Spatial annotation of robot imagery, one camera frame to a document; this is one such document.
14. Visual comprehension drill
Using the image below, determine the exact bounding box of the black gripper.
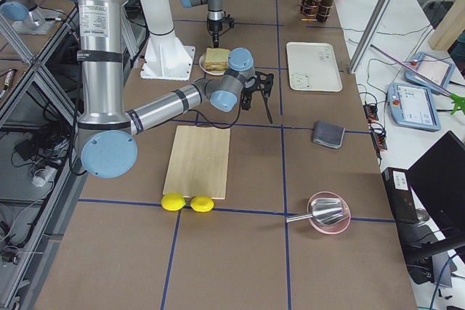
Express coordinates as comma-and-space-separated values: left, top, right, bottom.
240, 79, 259, 110

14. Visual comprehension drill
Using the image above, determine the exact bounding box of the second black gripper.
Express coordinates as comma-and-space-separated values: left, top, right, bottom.
207, 19, 222, 48

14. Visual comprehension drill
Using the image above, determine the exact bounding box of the brown bread slice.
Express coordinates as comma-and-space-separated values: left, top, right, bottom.
204, 48, 230, 65

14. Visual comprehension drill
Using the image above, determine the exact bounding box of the white round plate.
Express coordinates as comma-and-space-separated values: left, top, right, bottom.
198, 52, 225, 76

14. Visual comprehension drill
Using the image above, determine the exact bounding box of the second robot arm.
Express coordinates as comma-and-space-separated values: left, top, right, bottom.
1, 0, 46, 34

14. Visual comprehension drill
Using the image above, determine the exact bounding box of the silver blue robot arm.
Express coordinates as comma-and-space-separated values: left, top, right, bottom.
72, 0, 257, 179

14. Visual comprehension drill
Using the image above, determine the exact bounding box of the cream bear serving tray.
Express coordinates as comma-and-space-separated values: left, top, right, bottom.
286, 42, 342, 92

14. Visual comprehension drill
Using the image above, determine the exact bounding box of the bread slice on plate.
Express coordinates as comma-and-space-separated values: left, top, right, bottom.
204, 64, 228, 70

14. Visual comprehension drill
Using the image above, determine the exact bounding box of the wooden cutting board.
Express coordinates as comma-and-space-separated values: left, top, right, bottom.
163, 126, 230, 200

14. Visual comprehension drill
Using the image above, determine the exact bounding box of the folded grey cloth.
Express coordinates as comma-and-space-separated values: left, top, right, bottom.
312, 121, 346, 149

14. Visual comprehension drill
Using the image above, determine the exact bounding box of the right yellow lemon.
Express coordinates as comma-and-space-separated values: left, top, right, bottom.
190, 196, 214, 213

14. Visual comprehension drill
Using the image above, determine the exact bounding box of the yellow lemon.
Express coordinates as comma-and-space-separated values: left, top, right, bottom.
190, 196, 214, 213
161, 192, 186, 211

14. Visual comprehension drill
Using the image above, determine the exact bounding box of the left yellow lemon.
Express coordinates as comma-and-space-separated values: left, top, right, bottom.
161, 192, 186, 211

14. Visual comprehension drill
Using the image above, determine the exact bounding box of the metal scoop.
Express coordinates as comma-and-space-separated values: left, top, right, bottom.
286, 197, 348, 227

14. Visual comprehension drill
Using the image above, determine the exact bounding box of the pink bowl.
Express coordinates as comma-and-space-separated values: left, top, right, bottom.
307, 191, 351, 234

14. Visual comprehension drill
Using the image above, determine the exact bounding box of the near blue teach pendant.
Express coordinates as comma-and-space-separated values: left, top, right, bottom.
387, 83, 441, 131

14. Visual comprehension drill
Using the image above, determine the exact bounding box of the blue teach pendant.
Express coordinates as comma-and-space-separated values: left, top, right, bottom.
387, 83, 441, 131
404, 52, 455, 94

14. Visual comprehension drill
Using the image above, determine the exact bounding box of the far blue teach pendant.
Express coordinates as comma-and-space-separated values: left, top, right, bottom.
404, 52, 455, 94

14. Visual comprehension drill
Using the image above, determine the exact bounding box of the black computer box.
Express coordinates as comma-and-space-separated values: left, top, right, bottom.
381, 167, 419, 224

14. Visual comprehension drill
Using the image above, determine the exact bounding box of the black laptop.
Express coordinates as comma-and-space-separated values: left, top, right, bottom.
407, 131, 464, 237

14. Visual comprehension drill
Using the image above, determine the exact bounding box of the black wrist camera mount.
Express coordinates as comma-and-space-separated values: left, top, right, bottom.
252, 71, 274, 99

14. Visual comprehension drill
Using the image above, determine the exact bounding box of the black camera cable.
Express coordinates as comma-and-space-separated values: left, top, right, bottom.
188, 88, 274, 130

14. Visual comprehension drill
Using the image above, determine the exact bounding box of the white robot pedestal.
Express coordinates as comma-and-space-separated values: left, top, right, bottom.
140, 0, 195, 81

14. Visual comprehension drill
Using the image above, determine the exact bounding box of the copper wire bottle rack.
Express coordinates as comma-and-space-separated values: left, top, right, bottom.
299, 0, 334, 23

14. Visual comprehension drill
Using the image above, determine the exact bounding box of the aluminium frame post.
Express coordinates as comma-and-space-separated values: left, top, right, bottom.
348, 0, 392, 74

